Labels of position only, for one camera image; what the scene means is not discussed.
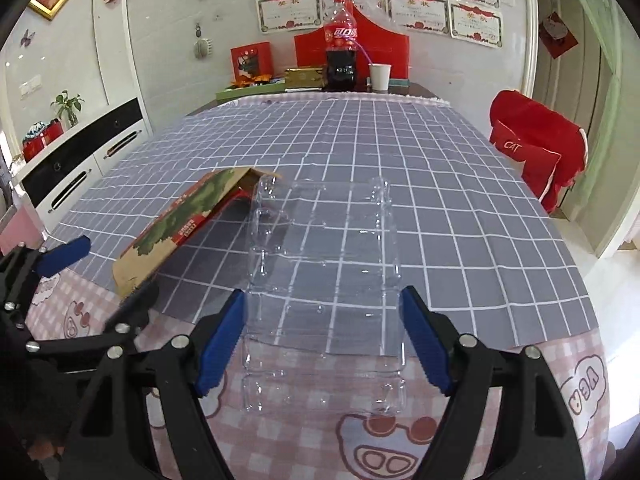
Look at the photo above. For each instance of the red cushion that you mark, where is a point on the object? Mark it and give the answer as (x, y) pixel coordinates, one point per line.
(525, 157)

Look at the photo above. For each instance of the grey-blue checked tablecloth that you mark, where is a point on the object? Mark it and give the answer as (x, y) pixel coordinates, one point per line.
(425, 200)

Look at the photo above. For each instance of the white paper cup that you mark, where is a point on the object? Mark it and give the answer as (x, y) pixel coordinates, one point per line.
(379, 76)

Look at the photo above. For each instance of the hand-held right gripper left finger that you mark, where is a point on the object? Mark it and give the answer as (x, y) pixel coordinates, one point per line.
(222, 345)

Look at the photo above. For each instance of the potted green plant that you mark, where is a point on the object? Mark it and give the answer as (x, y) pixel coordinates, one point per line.
(67, 105)

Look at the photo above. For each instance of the red chair with cushion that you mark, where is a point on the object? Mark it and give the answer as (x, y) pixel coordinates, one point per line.
(545, 110)

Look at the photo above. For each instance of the butterfly wall decoration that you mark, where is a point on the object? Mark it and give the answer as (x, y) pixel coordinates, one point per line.
(26, 37)

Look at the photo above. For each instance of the purple drinking straw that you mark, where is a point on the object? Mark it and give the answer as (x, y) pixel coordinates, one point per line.
(369, 50)

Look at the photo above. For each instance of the white light switch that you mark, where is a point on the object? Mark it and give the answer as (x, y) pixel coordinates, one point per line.
(30, 85)

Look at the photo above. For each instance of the brown printed paper bag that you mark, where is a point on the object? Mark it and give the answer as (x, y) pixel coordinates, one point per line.
(170, 230)

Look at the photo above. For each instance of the red peaked gift box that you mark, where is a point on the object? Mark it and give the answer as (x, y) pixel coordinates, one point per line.
(390, 52)

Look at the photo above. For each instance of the cola bottle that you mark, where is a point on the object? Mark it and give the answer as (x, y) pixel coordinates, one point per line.
(342, 45)

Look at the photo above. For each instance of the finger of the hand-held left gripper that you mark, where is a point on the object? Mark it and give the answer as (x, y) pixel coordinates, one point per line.
(132, 310)
(65, 256)

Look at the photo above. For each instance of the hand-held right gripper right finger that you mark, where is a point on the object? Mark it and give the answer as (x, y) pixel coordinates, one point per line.
(425, 340)

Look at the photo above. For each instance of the pink checked tablecloth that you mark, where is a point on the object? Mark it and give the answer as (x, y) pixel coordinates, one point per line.
(310, 440)

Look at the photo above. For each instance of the red door decoration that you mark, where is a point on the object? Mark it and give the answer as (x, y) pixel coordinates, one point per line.
(557, 32)

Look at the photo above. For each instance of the pink blanket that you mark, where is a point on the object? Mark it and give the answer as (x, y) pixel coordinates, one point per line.
(11, 232)

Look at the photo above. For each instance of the green curtain valance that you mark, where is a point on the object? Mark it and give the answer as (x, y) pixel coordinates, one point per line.
(600, 20)

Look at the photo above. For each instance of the green flat box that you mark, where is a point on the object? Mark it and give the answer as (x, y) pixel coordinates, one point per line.
(250, 92)

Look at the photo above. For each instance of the white upright panel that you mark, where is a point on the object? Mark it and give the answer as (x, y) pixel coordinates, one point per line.
(120, 50)

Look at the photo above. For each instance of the blue knitted item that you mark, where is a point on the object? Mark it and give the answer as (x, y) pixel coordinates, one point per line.
(39, 127)

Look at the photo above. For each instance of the wooden dining table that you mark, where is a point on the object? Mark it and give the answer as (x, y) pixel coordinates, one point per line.
(425, 91)

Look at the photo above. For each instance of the red window gift box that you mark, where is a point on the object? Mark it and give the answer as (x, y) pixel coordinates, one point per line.
(252, 62)

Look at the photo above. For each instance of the clear plastic tray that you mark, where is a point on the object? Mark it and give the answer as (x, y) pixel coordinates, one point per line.
(325, 280)

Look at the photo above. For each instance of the white sideboard cabinet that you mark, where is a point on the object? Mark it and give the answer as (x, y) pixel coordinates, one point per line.
(130, 142)

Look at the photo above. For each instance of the wall of award certificates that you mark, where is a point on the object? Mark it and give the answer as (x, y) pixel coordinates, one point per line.
(420, 10)

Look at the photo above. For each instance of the gold box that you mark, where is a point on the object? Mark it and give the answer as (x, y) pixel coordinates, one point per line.
(305, 76)

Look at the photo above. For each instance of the red round tin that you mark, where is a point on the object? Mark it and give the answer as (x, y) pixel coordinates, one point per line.
(42, 144)

